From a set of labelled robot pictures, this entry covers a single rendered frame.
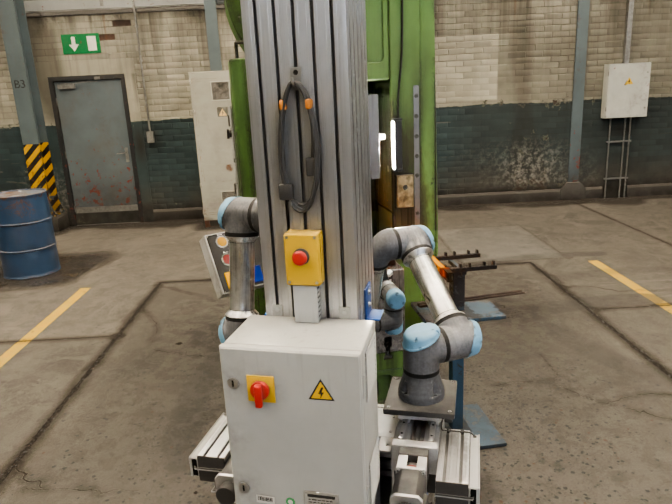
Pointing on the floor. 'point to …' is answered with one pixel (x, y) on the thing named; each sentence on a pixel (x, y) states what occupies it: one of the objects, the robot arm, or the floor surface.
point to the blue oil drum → (27, 235)
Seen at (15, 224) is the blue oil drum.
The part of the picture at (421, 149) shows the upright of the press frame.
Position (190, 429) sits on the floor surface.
